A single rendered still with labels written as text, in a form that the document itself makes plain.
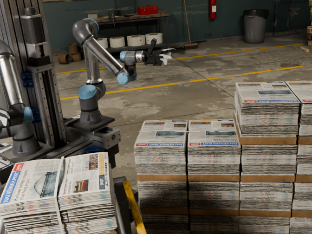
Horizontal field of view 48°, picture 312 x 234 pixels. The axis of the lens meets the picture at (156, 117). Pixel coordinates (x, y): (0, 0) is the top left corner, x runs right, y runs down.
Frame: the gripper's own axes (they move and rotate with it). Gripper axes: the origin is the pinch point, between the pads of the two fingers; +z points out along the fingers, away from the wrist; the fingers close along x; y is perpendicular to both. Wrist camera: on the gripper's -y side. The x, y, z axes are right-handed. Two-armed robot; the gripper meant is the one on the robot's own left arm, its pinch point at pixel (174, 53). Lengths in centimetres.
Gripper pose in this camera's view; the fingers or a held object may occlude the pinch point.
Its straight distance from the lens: 222.4
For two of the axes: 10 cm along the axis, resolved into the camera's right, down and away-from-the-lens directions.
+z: 9.8, 0.2, -2.2
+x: -2.0, 5.0, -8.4
